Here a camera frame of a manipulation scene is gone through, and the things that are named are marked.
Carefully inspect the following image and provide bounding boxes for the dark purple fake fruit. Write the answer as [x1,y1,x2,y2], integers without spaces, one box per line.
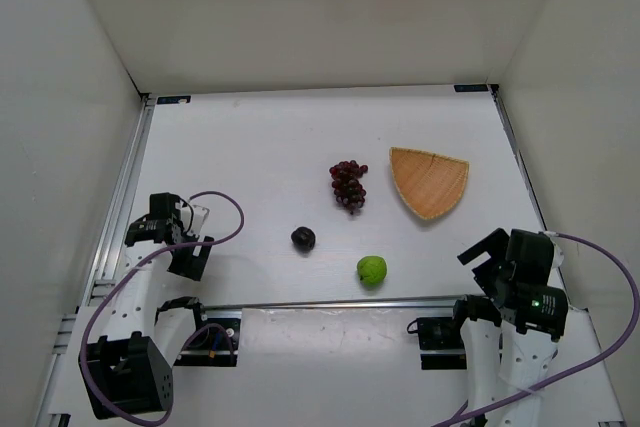
[290,226,316,252]

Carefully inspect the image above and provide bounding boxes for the green fake fruit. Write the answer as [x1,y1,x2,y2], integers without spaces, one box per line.
[356,255,388,291]

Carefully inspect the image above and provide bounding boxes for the red fake grape bunch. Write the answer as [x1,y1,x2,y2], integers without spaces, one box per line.
[329,160,369,215]

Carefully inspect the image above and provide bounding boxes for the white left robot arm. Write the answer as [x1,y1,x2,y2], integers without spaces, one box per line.
[78,193,215,426]

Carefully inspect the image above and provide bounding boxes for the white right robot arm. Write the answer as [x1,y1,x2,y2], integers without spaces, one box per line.
[453,228,569,426]

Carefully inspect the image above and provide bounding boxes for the triangular woven bamboo basket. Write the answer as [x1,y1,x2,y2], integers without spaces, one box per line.
[389,147,470,221]

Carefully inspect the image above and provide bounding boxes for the blue left corner label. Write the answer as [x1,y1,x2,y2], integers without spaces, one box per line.
[156,95,191,105]

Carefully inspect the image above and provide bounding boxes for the blue corner label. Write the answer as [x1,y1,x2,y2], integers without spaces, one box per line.
[454,84,489,93]
[156,95,191,105]

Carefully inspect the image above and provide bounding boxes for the blue right corner label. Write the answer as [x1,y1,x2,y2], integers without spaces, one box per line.
[454,84,489,93]

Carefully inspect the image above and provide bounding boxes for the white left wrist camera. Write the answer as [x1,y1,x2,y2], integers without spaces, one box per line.
[180,204,209,238]

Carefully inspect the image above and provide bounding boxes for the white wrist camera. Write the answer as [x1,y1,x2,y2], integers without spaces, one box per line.
[180,204,209,238]
[542,231,564,270]

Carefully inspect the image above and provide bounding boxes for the silver metal rail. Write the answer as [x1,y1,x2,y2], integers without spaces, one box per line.
[204,295,462,311]

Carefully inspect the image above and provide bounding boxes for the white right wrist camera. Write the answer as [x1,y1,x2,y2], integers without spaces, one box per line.
[542,231,564,270]

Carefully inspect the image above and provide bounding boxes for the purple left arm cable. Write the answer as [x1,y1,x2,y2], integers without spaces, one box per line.
[78,190,246,424]

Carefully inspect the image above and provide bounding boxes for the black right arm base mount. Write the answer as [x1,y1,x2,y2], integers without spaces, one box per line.
[406,317,467,371]

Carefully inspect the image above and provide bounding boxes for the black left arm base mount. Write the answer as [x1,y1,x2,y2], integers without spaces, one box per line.
[174,309,242,368]

